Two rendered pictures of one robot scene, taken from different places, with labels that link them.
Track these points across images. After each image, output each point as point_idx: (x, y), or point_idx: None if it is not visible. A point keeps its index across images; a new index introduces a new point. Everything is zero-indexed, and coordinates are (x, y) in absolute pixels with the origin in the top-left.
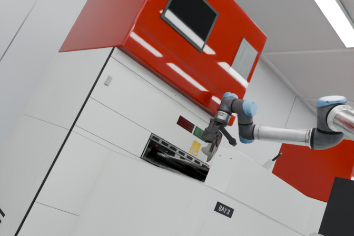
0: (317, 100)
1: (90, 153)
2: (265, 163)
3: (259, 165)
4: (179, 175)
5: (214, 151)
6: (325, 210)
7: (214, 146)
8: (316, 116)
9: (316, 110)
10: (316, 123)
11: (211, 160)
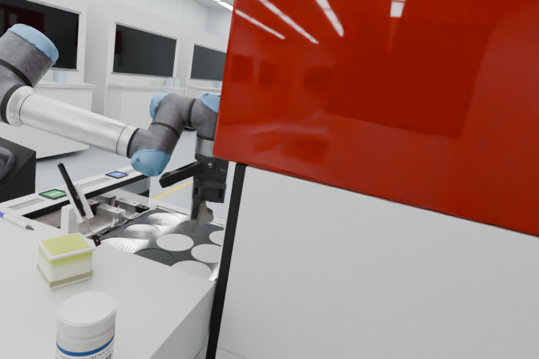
0: (58, 53)
1: None
2: (84, 196)
3: (109, 171)
4: (168, 203)
5: (191, 211)
6: (34, 183)
7: (192, 199)
8: (44, 74)
9: (50, 66)
10: (37, 82)
11: (218, 264)
